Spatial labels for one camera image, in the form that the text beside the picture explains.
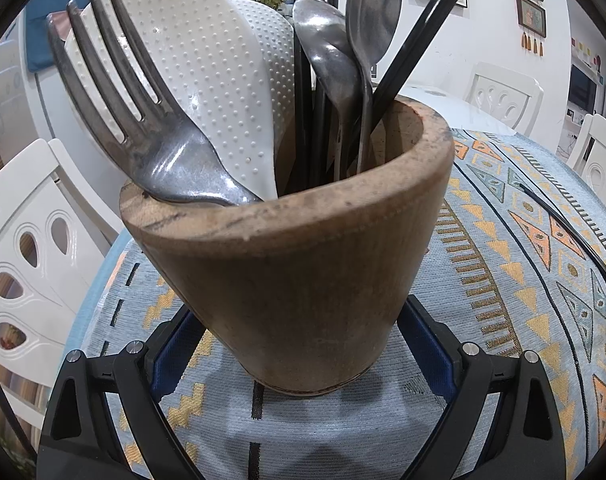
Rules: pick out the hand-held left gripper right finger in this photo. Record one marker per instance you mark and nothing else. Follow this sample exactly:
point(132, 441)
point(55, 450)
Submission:
point(433, 360)

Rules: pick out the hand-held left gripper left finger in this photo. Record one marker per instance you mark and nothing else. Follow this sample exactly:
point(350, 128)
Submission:
point(165, 365)

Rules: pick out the wooden utensil holder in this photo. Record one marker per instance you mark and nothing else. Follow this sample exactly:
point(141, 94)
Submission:
point(293, 270)

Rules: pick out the metal fork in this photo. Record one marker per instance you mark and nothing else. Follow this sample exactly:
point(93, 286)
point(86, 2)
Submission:
point(183, 160)

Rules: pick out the white dotted rice paddle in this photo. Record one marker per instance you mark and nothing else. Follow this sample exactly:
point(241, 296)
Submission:
point(218, 75)
point(278, 60)

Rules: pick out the metal spoon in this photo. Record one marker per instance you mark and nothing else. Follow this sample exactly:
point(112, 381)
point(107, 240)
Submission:
point(328, 60)
point(375, 10)

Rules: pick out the blue patterned table mat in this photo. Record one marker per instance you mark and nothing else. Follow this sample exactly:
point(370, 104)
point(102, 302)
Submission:
point(508, 310)

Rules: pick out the white dining chair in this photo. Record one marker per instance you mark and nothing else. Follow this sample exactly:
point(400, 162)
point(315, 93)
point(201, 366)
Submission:
point(530, 95)
point(600, 135)
point(13, 185)

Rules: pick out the white refrigerator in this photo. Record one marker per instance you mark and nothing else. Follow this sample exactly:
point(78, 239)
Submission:
point(18, 110)

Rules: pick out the black screen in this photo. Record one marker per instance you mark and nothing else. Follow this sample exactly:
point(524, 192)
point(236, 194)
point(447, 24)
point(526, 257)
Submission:
point(582, 90)

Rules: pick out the blue refrigerator cover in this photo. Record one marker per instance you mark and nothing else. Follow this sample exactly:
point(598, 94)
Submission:
point(38, 40)

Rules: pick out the hanging orange wall ornaments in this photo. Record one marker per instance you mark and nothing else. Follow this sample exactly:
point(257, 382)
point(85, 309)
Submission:
point(524, 40)

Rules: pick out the small framed wall picture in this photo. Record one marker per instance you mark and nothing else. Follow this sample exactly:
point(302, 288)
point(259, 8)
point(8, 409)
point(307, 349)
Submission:
point(531, 15)

